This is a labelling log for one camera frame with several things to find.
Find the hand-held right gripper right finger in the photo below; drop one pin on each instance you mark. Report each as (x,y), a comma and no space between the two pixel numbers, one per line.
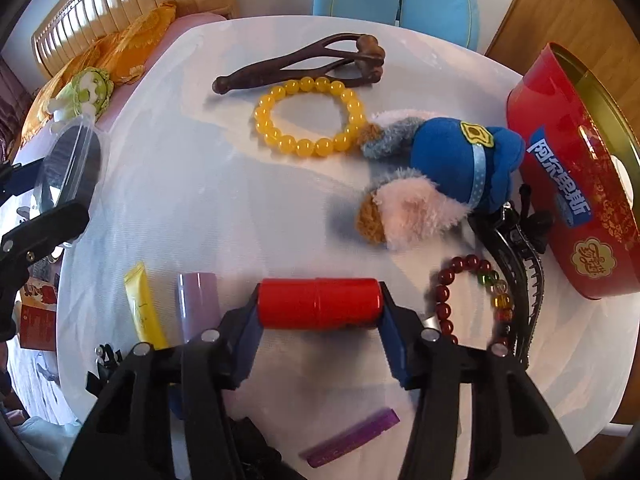
(395,347)

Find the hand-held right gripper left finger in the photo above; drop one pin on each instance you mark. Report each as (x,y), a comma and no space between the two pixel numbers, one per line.
(247,332)

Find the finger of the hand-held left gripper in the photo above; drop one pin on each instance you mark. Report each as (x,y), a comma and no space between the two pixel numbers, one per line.
(22,170)
(45,230)

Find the clear round container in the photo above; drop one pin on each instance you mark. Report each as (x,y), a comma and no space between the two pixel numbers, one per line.
(70,165)

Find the light purple tube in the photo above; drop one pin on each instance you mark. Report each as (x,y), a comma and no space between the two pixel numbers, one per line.
(197,302)

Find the red cylindrical container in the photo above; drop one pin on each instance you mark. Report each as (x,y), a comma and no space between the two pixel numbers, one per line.
(320,305)

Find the yellow cream tube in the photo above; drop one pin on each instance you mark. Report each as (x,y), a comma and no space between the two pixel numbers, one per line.
(142,305)

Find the blue plush toy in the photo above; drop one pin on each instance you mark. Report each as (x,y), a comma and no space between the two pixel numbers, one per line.
(455,160)

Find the round red tin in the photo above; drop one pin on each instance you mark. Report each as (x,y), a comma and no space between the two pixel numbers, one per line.
(555,160)

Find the red paper packet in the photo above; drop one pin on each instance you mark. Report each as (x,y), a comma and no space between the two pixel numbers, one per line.
(37,320)

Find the small silver clip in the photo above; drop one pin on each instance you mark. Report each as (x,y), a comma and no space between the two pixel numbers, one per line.
(430,320)

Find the dark purple curtain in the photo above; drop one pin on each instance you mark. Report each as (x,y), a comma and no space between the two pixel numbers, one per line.
(11,105)

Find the purple plastic comb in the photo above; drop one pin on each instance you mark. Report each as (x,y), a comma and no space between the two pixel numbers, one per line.
(350,437)

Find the green and white plush toy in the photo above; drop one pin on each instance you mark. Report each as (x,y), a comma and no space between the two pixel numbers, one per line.
(85,90)

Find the small black hair clip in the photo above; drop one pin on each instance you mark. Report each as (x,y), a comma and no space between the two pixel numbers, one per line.
(106,356)

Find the black hair claw clip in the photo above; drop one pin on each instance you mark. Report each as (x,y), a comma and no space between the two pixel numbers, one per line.
(517,260)

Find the orange patterned pillow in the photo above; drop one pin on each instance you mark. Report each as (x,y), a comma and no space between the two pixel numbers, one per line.
(135,40)

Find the dark wooden roller massager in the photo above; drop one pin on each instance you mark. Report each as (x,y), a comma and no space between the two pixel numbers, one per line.
(280,67)

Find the wooden wardrobe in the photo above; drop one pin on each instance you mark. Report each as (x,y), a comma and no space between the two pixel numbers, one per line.
(575,0)

